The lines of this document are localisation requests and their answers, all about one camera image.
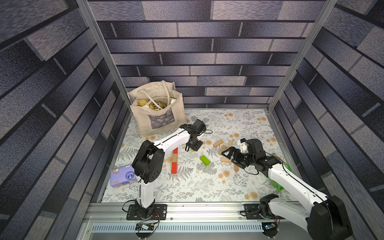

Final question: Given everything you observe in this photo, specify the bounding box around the green block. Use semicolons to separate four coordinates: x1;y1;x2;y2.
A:
200;155;211;166

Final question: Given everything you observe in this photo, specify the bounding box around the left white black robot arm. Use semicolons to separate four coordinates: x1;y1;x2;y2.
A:
132;120;207;219

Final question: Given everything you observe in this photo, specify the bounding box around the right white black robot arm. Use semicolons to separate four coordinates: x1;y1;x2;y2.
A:
222;139;353;240

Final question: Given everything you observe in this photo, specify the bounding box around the green chips bag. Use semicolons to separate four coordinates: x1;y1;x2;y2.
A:
268;153;292;192

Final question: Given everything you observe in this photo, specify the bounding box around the beige canvas tote bag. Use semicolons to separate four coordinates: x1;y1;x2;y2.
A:
128;81;187;138

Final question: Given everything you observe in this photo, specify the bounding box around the right circuit board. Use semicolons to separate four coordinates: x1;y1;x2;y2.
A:
262;223;277;231

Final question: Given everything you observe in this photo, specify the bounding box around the circuit board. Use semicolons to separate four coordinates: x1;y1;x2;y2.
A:
262;223;277;231
135;222;155;231

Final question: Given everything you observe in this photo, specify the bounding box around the purple tissue pack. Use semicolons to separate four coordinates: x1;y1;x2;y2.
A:
110;165;137;188

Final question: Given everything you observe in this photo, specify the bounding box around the left circuit board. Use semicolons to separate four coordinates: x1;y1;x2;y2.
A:
135;222;155;231

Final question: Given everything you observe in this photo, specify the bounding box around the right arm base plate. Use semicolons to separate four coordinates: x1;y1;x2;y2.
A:
240;204;277;220

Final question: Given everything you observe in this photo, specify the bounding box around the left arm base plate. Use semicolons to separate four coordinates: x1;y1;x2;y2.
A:
126;204;168;221

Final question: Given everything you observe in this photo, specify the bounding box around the aluminium front rail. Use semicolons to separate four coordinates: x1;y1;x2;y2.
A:
75;202;311;240

